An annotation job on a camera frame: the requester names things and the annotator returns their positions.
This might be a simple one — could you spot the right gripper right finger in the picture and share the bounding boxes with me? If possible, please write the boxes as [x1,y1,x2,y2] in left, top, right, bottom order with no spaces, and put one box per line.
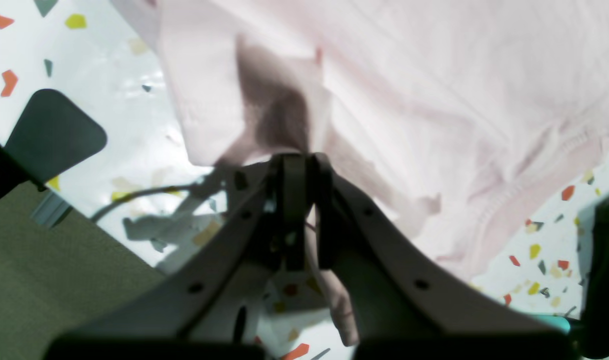
[309,153,575,360]

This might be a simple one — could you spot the pink T-shirt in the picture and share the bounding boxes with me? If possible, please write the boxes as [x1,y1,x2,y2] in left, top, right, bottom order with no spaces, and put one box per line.
[109,0,609,346]

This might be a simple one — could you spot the terrazzo patterned table cover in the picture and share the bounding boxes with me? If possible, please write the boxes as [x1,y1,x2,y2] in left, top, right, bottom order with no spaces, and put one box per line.
[0,0,609,360]

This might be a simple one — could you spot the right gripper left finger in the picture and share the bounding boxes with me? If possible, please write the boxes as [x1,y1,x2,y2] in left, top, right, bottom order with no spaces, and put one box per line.
[44,154,309,360]

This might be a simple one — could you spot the light blue highlighter marker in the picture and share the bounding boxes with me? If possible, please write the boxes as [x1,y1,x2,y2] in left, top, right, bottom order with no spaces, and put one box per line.
[528,313,572,335]

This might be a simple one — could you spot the grey monitor stand foot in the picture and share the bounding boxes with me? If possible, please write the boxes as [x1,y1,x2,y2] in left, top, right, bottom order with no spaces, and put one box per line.
[0,88,108,199]

